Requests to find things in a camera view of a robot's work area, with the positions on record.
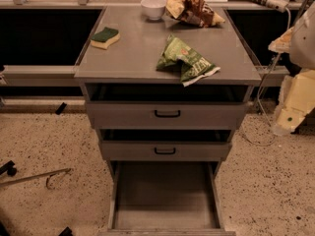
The black clip on floor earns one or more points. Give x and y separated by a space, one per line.
61 108

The metal rod on floor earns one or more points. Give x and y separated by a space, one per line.
29 178

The grey rail beam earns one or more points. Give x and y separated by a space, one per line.
39 76

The grey drawer cabinet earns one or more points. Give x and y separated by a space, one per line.
133 58

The grey drawer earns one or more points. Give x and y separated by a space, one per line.
165 199
148 106
165 145

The green jalapeno chip bag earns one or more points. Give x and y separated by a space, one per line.
194 66

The top grey drawer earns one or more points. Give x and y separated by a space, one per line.
148 106

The middle grey drawer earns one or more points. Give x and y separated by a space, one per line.
165 145

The white bowl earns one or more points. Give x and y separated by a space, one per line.
153 9

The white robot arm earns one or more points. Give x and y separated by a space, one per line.
299 99

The bottom grey drawer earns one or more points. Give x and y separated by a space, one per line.
165 199

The brown yellow chip bag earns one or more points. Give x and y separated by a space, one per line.
193 12

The black caster wheel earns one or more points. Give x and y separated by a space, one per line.
8 168

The green yellow sponge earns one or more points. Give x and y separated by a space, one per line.
105 38

